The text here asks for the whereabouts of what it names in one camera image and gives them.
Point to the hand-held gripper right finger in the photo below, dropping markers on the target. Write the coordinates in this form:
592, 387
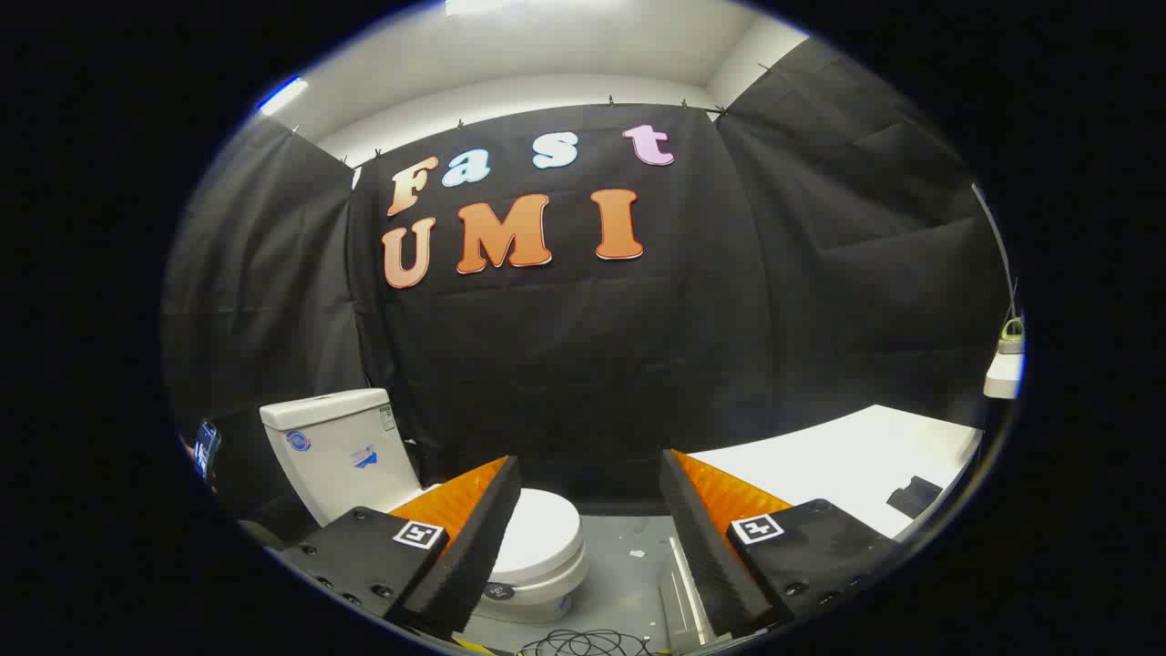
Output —
706, 547

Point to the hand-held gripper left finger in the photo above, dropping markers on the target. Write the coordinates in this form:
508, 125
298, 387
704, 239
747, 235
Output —
474, 547

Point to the white toilet lid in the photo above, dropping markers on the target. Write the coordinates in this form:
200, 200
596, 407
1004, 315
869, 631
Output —
542, 533

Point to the black backdrop cloth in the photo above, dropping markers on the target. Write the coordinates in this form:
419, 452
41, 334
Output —
583, 364

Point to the flat black item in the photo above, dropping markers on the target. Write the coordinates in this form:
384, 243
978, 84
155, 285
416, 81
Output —
914, 497

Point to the smartphone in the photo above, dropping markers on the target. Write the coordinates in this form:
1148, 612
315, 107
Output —
207, 449

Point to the white shelf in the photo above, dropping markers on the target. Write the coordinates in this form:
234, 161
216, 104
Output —
1002, 375

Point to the ceiling light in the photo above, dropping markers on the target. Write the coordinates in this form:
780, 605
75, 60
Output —
282, 96

